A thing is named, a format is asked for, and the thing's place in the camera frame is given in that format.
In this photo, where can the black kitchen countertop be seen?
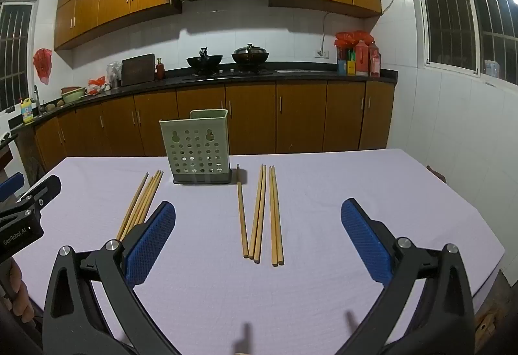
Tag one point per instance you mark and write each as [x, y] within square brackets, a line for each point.
[307, 74]

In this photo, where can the red oil bottles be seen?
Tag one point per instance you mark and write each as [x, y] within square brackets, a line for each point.
[362, 59]

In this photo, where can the person's left hand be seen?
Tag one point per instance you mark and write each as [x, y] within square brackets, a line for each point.
[18, 290]

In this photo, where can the small barred window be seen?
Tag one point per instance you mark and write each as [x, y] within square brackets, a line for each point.
[14, 55]

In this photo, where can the red and white plastic bag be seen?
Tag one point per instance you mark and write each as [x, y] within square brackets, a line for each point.
[97, 84]

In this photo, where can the dark cutting board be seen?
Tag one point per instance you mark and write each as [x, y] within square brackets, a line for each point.
[137, 69]

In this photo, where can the green basin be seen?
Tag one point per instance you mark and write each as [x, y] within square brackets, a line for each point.
[73, 97]

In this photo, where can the metal faucet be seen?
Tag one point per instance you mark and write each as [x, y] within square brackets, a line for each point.
[36, 96]

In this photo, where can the wooden chopstick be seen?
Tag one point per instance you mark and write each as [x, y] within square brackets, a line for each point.
[272, 217]
[143, 201]
[256, 213]
[277, 217]
[261, 213]
[139, 205]
[153, 193]
[242, 213]
[132, 206]
[149, 197]

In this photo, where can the black open wok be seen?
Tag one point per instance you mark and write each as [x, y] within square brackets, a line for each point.
[204, 61]

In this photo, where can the wooden base cabinets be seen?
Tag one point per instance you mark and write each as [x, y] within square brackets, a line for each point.
[251, 116]

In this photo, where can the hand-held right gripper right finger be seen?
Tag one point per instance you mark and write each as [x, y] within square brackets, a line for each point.
[366, 245]

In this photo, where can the red jug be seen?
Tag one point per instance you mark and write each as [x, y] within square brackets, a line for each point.
[374, 61]

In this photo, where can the built-in gas hob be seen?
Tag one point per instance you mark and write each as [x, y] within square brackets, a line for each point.
[243, 72]

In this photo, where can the yellow and blue carton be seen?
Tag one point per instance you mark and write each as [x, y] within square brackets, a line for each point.
[342, 67]

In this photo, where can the clear pack on windowsill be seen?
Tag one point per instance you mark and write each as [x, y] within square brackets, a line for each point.
[491, 68]

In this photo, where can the small red bottle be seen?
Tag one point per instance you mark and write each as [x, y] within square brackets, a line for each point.
[160, 71]

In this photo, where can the green perforated utensil holder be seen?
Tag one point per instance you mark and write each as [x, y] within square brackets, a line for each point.
[218, 124]

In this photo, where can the yellow detergent bottle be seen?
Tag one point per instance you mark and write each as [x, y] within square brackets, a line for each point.
[27, 112]

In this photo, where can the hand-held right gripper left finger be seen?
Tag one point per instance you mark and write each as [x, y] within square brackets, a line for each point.
[149, 241]

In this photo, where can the light purple tablecloth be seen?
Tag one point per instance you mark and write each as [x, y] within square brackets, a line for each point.
[210, 298]

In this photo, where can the clear plastic bag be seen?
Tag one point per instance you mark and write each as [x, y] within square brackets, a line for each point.
[114, 75]

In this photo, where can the brown bowl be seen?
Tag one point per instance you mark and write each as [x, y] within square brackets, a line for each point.
[71, 88]

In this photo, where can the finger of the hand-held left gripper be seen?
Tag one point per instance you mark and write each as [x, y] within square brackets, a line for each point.
[44, 188]
[11, 184]

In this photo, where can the large barred window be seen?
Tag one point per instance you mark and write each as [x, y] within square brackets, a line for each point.
[449, 15]

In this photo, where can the red bag on wall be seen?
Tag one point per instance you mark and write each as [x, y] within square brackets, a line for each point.
[42, 65]

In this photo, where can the white wall socket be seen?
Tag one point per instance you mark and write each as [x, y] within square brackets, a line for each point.
[321, 53]

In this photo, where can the black wok with lid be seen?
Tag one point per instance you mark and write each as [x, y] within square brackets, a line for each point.
[250, 55]

